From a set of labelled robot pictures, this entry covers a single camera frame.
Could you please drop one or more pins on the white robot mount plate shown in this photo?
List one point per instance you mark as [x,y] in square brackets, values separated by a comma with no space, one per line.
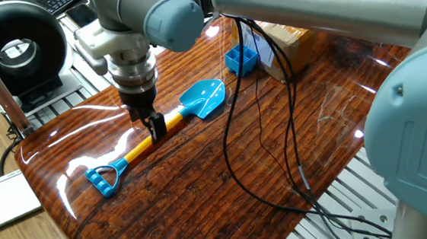
[370,214]

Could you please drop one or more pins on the white flat board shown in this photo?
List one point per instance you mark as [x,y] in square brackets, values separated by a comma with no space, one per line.
[2,201]

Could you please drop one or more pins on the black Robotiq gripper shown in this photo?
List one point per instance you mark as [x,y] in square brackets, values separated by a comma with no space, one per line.
[138,100]

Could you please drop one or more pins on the wood-grain table mat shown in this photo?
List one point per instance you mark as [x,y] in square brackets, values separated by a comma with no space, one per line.
[202,174]

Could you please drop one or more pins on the blue plastic building block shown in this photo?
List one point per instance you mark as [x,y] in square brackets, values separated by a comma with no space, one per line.
[245,61]

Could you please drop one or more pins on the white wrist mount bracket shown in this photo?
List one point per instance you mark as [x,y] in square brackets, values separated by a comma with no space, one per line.
[100,44]

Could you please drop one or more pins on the taped cardboard box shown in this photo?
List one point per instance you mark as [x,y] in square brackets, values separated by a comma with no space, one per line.
[299,44]

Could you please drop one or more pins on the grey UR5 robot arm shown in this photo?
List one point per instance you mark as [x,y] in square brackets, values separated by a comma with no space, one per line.
[409,138]

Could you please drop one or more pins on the black smartphone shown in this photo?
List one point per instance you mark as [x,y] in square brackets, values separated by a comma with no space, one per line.
[81,15]

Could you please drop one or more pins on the black keyboard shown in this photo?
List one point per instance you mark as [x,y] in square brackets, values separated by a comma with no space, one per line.
[59,2]

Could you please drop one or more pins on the blue yellow toy shovel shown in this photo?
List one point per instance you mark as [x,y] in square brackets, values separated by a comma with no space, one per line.
[204,97]

